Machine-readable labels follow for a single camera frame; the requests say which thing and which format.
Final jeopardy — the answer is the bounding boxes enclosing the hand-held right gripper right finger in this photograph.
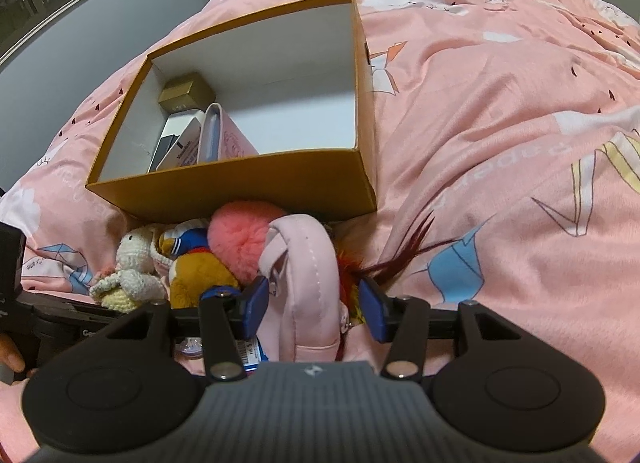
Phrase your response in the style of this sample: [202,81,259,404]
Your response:
[359,277,538,381]

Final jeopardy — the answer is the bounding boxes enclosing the black card box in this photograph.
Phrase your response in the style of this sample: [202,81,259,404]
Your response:
[147,133,182,173]

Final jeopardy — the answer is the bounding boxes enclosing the white box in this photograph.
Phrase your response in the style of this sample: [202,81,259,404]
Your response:
[161,110,207,144]

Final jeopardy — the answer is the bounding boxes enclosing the pink fluffy pompom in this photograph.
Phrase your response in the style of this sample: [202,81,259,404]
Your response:
[207,200,291,289]

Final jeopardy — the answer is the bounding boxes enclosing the red feather toy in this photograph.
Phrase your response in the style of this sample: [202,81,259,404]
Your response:
[332,210,461,361]

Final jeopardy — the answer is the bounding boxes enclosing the person's left hand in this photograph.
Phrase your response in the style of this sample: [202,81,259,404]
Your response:
[0,332,40,385]

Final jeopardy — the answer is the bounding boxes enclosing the pink printed blanket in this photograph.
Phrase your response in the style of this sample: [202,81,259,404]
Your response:
[0,0,640,463]

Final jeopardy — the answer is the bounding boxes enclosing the gold gift box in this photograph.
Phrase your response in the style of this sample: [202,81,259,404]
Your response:
[158,72,217,116]

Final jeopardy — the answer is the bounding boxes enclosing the yellow plush duck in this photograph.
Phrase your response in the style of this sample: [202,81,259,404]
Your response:
[155,226,241,309]

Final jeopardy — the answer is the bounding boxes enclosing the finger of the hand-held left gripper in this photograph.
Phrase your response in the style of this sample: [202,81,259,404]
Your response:
[22,292,126,316]

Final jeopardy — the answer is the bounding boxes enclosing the clear round container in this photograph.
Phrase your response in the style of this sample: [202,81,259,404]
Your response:
[175,335,206,359]

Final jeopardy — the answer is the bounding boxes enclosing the pink mini backpack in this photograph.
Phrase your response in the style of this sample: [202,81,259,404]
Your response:
[257,213,351,364]

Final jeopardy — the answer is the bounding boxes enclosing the white booklets in box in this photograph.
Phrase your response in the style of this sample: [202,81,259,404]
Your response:
[159,119,203,171]

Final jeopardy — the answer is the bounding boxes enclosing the pink case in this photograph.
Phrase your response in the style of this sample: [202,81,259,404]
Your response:
[197,103,261,164]

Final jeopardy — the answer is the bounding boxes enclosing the orange cardboard box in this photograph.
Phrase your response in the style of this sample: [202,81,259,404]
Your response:
[85,0,378,224]

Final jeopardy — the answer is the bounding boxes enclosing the white crochet bunny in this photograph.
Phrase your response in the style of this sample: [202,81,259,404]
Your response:
[89,226,168,314]

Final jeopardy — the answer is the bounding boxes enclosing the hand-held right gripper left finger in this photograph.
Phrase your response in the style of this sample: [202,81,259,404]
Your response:
[107,275,271,384]

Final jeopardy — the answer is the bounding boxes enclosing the blue labelled packet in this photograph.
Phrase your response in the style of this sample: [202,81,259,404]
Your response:
[240,338,271,374]

